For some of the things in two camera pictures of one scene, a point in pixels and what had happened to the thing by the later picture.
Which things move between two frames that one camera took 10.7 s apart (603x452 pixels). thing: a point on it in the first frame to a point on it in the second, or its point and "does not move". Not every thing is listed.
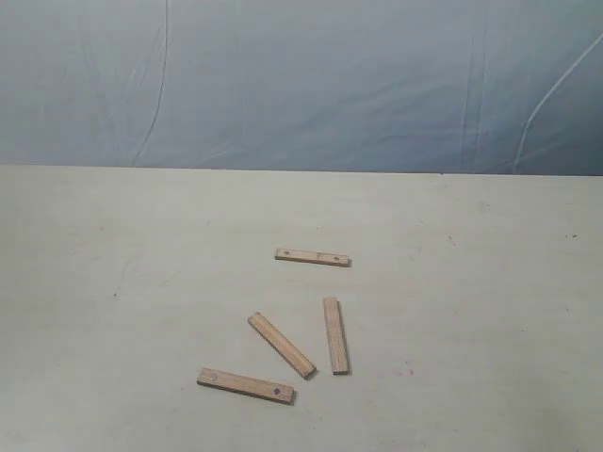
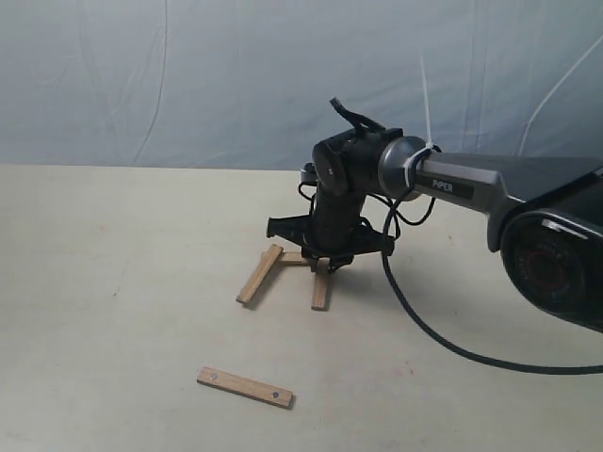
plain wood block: [336, 338] to [319, 299]
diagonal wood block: [259, 322] to [259, 273]
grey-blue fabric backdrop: [426, 87] does not move
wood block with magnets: [246, 385] does not move
